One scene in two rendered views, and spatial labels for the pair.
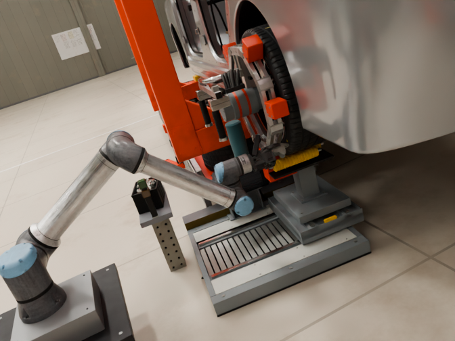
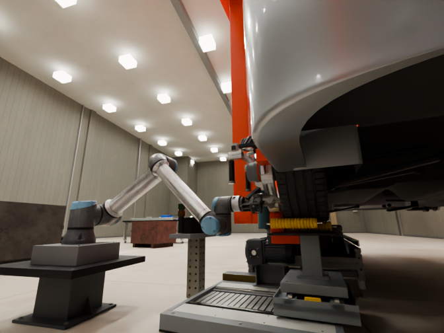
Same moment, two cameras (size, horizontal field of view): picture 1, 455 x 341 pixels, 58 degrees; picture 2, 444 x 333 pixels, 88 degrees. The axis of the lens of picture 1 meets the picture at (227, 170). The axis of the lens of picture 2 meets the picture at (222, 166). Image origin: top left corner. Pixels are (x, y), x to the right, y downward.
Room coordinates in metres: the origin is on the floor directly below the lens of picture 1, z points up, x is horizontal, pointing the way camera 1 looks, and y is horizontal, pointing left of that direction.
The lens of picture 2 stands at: (0.63, -0.70, 0.49)
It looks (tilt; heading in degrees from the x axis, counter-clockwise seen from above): 15 degrees up; 31
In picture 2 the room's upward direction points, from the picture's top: 1 degrees counter-clockwise
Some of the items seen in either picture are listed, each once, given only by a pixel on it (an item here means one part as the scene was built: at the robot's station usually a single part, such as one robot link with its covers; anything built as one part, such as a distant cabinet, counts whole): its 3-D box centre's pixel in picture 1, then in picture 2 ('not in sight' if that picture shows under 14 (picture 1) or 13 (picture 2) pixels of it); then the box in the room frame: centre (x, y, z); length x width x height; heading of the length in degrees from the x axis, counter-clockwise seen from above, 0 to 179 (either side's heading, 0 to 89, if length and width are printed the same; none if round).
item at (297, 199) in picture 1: (305, 178); (311, 258); (2.07, -0.40, 0.32); 0.40 x 0.30 x 0.28; 8
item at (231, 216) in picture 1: (249, 187); (275, 260); (2.34, -0.10, 0.26); 0.42 x 0.18 x 0.35; 98
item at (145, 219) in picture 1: (153, 204); (195, 235); (2.10, 0.45, 0.44); 0.43 x 0.17 x 0.03; 8
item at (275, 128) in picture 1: (253, 99); (274, 170); (2.05, -0.23, 0.85); 0.54 x 0.07 x 0.54; 8
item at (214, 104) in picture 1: (219, 102); (236, 155); (1.85, -0.06, 0.93); 0.09 x 0.05 x 0.05; 98
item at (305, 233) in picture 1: (311, 208); (315, 295); (2.07, -0.40, 0.13); 0.50 x 0.36 x 0.10; 8
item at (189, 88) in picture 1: (185, 82); not in sight; (4.46, 0.15, 0.69); 0.52 x 0.17 x 0.35; 98
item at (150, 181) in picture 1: (148, 193); (193, 224); (2.08, 0.45, 0.51); 0.20 x 0.14 x 0.13; 179
